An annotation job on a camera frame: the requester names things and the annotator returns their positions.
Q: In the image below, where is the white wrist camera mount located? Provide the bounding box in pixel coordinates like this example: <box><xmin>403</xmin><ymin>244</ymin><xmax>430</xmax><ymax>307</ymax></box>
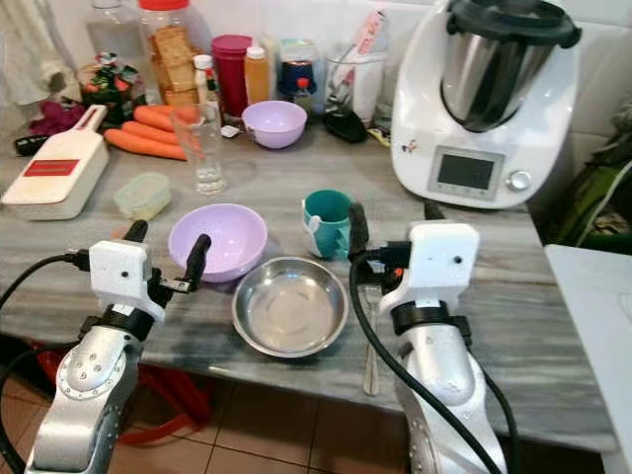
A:
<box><xmin>377</xmin><ymin>220</ymin><xmax>481</xmax><ymax>315</ymax></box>
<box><xmin>89</xmin><ymin>240</ymin><xmax>167</xmax><ymax>323</ymax></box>

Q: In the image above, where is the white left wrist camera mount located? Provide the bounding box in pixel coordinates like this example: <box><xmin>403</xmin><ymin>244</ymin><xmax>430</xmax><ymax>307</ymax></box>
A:
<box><xmin>89</xmin><ymin>240</ymin><xmax>167</xmax><ymax>323</ymax></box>

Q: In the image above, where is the red plastic stool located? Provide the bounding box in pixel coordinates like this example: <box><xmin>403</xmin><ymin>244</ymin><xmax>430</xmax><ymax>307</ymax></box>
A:
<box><xmin>39</xmin><ymin>346</ymin><xmax>210</xmax><ymax>447</ymax></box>

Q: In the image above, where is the white hanging cloth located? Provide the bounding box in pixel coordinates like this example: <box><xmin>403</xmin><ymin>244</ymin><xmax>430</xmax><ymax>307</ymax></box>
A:
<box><xmin>0</xmin><ymin>0</ymin><xmax>80</xmax><ymax>108</ymax></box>

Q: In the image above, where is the pink and white tube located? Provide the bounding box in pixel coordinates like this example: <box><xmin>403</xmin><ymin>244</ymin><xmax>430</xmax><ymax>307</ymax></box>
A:
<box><xmin>341</xmin><ymin>10</ymin><xmax>388</xmax><ymax>72</ymax></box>

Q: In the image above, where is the steel fork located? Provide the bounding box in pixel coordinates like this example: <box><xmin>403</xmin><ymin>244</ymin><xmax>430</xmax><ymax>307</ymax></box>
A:
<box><xmin>360</xmin><ymin>284</ymin><xmax>384</xmax><ymax>398</ymax></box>

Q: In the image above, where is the clear plastic bottle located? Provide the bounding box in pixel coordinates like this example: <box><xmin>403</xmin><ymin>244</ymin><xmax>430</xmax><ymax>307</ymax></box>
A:
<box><xmin>84</xmin><ymin>0</ymin><xmax>144</xmax><ymax>66</ymax></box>

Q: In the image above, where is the round steel dish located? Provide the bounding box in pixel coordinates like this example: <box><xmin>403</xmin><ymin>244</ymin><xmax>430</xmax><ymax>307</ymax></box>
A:
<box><xmin>232</xmin><ymin>257</ymin><xmax>350</xmax><ymax>358</ymax></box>

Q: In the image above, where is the clear drinking glass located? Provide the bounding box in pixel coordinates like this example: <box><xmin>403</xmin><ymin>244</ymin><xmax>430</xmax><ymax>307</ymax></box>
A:
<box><xmin>180</xmin><ymin>102</ymin><xmax>230</xmax><ymax>196</ymax></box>

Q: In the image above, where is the red plastic canister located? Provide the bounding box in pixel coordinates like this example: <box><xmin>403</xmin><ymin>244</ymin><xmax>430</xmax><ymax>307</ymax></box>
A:
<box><xmin>210</xmin><ymin>35</ymin><xmax>255</xmax><ymax>119</ymax></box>

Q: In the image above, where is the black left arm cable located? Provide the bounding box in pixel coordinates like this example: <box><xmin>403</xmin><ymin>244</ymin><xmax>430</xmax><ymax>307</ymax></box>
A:
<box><xmin>0</xmin><ymin>252</ymin><xmax>95</xmax><ymax>474</ymax></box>

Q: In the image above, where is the jar with blue label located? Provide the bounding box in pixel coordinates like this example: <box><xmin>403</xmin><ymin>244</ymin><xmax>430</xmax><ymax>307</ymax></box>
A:
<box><xmin>276</xmin><ymin>39</ymin><xmax>319</xmax><ymax>106</ymax></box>

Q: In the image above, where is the orange carrot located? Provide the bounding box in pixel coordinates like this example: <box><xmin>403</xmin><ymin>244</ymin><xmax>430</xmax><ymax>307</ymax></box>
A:
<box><xmin>104</xmin><ymin>128</ymin><xmax>191</xmax><ymax>162</ymax></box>
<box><xmin>133</xmin><ymin>105</ymin><xmax>200</xmax><ymax>135</ymax></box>

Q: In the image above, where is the cracker jar with red lid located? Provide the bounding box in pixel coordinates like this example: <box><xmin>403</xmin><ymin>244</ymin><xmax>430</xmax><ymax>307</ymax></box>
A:
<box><xmin>138</xmin><ymin>0</ymin><xmax>203</xmax><ymax>107</ymax></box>

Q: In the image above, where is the white kitchen machine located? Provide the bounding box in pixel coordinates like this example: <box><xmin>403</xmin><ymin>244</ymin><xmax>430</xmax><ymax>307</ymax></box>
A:
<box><xmin>390</xmin><ymin>0</ymin><xmax>582</xmax><ymax>210</ymax></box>

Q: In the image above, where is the white slicer with red label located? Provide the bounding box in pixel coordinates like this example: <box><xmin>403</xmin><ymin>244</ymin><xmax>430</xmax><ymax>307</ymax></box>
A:
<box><xmin>2</xmin><ymin>105</ymin><xmax>110</xmax><ymax>221</ymax></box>

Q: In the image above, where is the small purple plastic bowl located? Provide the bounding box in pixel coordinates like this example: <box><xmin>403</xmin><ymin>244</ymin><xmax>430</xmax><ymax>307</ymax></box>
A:
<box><xmin>242</xmin><ymin>100</ymin><xmax>309</xmax><ymax>150</ymax></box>

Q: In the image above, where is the green and black bag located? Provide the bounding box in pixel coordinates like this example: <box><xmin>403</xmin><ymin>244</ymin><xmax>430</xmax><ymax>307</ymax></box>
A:
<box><xmin>548</xmin><ymin>133</ymin><xmax>632</xmax><ymax>254</ymax></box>

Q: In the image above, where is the small clear green container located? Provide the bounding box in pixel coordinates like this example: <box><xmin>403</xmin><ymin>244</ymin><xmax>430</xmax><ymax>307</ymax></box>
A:
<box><xmin>114</xmin><ymin>172</ymin><xmax>172</xmax><ymax>221</ymax></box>

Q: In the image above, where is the large purple plastic bowl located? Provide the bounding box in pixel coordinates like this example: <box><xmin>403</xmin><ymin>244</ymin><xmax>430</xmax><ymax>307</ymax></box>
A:
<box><xmin>168</xmin><ymin>203</ymin><xmax>270</xmax><ymax>284</ymax></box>

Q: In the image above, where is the black plastic scoop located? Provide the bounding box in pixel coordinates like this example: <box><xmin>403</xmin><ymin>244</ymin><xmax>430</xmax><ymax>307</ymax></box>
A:
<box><xmin>321</xmin><ymin>104</ymin><xmax>368</xmax><ymax>144</ymax></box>

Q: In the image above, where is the small white-capped bottle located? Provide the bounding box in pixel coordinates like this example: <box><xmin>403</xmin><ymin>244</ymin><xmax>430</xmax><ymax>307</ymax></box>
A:
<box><xmin>193</xmin><ymin>54</ymin><xmax>218</xmax><ymax>110</ymax></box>

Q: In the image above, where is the teal mug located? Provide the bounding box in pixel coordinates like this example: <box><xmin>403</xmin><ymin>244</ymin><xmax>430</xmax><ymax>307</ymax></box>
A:
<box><xmin>302</xmin><ymin>190</ymin><xmax>354</xmax><ymax>261</ymax></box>

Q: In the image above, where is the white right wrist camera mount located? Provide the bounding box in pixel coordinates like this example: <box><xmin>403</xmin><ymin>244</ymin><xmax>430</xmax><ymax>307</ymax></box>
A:
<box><xmin>377</xmin><ymin>220</ymin><xmax>481</xmax><ymax>315</ymax></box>

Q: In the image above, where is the purple leafy vegetable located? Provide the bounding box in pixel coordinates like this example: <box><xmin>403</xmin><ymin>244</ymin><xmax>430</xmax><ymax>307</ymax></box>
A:
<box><xmin>28</xmin><ymin>99</ymin><xmax>86</xmax><ymax>137</ymax></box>

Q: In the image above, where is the orange sauce bottle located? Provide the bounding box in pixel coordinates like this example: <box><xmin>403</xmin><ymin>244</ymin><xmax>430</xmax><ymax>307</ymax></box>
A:
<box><xmin>244</xmin><ymin>43</ymin><xmax>271</xmax><ymax>106</ymax></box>

